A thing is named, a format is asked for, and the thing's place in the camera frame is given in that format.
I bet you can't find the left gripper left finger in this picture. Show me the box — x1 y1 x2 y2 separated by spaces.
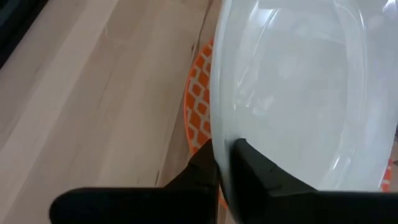
49 138 219 224

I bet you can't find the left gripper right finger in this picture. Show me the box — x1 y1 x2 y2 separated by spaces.
223 138 398 224

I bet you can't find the plain white round plate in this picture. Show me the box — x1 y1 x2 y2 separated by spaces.
210 0 398 215

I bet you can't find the orange patterned round plate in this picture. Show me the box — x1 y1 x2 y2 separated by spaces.
183 39 393 210

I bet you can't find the black metal rig frame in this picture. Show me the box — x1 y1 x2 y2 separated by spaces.
0 0 50 70

